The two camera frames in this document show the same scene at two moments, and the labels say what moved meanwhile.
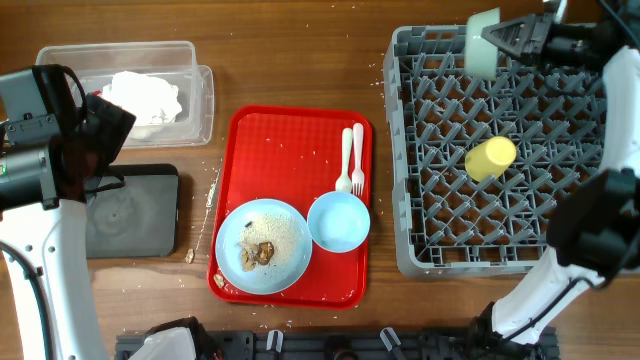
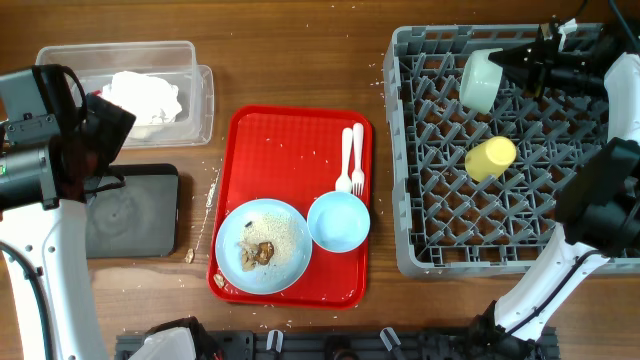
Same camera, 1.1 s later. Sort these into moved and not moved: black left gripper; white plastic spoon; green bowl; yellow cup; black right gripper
Moved: black right gripper; green bowl
Not moved: yellow cup; black left gripper; white plastic spoon
